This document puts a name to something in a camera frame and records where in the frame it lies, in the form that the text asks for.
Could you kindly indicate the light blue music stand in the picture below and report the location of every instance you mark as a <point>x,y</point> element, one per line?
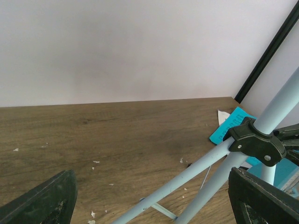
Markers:
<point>275,112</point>

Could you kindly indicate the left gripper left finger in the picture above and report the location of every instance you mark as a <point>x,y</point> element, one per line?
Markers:
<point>51,202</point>

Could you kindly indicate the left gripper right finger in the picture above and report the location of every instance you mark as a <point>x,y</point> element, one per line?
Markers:
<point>254,201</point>

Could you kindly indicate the blue metronome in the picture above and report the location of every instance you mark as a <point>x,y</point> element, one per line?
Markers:
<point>286,175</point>

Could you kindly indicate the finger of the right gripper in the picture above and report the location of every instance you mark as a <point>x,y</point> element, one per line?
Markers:
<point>293,156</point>
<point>287,133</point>

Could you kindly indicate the right black frame post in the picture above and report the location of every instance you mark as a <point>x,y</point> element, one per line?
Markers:
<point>270,51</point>

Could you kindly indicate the blue sheet music page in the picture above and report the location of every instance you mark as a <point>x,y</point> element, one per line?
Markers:
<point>235,119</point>

